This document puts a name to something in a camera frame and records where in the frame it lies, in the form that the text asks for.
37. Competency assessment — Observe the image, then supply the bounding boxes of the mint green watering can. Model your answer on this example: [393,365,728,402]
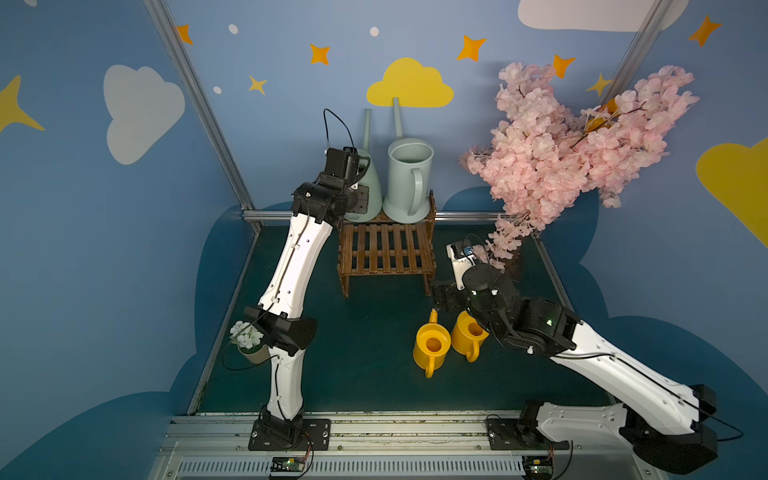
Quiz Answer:
[345,108,383,223]

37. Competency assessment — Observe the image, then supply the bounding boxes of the brown wooden slatted shelf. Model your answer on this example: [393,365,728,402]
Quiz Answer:
[338,193,437,298]

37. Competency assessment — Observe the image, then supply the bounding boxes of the yellow watering can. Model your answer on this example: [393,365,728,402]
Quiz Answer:
[451,312,489,363]
[413,309,451,379]

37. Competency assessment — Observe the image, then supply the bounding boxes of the large pale blue watering can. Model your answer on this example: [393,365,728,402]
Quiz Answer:
[383,97,435,224]

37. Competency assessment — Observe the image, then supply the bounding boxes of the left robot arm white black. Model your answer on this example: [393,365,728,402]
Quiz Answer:
[246,173,359,434]

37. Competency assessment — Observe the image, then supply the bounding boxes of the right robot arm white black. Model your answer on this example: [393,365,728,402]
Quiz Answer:
[432,263,718,475]

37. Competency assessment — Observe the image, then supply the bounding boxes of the pink cherry blossom tree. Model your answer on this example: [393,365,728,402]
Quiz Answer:
[459,63,698,269]

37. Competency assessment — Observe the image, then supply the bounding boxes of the white flower potted plant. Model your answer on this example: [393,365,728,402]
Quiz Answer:
[230,320,271,365]

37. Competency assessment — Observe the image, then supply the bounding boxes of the right circuit board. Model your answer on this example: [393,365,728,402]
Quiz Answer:
[522,456,554,480]

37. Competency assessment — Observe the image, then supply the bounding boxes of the circuit board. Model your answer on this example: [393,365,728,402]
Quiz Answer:
[522,456,554,480]
[269,457,308,476]

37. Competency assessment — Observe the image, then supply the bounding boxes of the left circuit board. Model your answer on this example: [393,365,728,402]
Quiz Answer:
[269,457,308,476]

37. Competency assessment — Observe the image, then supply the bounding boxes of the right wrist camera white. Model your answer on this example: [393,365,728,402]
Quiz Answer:
[446,239,477,291]

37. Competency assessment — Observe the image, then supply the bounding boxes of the aluminium back rail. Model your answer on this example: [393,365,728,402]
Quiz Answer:
[242,210,502,224]

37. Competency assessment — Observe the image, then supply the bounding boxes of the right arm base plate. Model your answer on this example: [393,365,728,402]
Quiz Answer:
[485,414,569,452]

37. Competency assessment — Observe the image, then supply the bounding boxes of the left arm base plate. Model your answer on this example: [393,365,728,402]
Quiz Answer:
[247,417,331,452]

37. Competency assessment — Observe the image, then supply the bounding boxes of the aluminium front rail frame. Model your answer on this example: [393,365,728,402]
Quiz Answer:
[149,410,668,479]

